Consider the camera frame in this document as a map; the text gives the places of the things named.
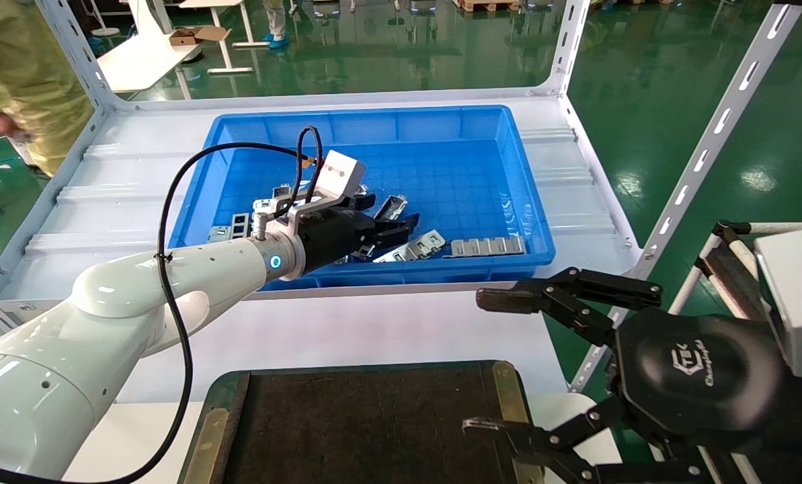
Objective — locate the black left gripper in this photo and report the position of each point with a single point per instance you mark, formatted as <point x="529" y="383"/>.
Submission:
<point x="333" y="235"/>

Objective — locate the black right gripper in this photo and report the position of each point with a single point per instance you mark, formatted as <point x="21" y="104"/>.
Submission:
<point x="696" y="380"/>

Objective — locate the cardboard box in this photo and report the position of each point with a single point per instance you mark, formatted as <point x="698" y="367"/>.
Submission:
<point x="195" y="36"/>

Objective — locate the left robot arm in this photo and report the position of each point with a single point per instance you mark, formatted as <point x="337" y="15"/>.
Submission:
<point x="105" y="316"/>

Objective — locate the light silver slotted metal part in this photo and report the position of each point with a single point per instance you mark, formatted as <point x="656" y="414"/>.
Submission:
<point x="414" y="247"/>

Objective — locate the flat grey ribbed metal part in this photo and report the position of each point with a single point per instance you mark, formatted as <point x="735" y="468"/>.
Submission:
<point x="485" y="247"/>

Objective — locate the dark slotted metal part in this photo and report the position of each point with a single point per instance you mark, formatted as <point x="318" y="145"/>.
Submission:
<point x="281" y="193"/>

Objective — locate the white slotted metal part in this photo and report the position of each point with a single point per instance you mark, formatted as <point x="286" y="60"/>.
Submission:
<point x="265" y="205"/>

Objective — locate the black flat container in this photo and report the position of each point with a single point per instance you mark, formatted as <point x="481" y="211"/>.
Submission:
<point x="374" y="423"/>

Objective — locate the dark grey windowed metal part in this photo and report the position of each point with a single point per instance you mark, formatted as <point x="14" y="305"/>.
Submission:
<point x="241" y="225"/>

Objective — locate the blue plastic bin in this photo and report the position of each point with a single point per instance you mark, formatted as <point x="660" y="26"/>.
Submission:
<point x="441" y="168"/>

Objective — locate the wooden pallet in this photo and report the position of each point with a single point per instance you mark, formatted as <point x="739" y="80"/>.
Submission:
<point x="488" y="5"/>

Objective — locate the person with blue shoe covers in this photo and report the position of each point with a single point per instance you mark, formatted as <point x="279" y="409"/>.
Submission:
<point x="276" y="20"/>

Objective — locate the white table with legs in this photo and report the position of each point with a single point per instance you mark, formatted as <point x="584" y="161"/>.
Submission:
<point x="229" y="33"/>

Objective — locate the white metal shelf rack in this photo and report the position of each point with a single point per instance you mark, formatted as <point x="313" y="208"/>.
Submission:
<point x="125" y="195"/>

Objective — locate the white background table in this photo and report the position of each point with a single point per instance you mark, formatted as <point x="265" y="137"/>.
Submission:
<point x="145" y="64"/>

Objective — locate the person in yellow coat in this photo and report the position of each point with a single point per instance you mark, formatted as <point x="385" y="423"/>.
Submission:
<point x="24" y="67"/>

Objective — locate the light grey left wrist camera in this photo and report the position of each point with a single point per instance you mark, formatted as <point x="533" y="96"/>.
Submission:
<point x="340" y="175"/>

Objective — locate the light grey wrist camera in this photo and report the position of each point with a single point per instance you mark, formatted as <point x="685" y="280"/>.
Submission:
<point x="800" y="296"/>
<point x="340" y="175"/>

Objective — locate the light grey right wrist camera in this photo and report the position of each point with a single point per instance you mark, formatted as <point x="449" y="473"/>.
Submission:
<point x="800" y="296"/>

